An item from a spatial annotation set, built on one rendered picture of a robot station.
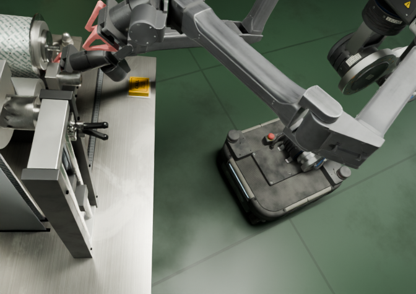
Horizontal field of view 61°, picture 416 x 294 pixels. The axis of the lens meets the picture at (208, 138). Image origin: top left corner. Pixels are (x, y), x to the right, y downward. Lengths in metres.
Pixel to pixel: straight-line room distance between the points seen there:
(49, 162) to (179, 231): 1.51
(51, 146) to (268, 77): 0.38
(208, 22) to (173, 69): 1.86
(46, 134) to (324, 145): 0.45
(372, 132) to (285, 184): 1.39
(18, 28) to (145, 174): 0.54
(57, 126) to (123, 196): 0.55
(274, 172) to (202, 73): 0.99
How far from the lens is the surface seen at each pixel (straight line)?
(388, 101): 0.73
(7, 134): 0.78
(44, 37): 0.93
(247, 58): 0.68
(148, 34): 0.72
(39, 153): 0.57
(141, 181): 1.12
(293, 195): 2.00
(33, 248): 1.09
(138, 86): 1.28
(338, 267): 2.27
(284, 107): 0.64
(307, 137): 0.63
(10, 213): 0.98
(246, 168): 1.96
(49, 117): 0.60
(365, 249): 2.40
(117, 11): 0.81
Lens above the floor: 1.93
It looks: 58 degrees down
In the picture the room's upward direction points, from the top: 21 degrees clockwise
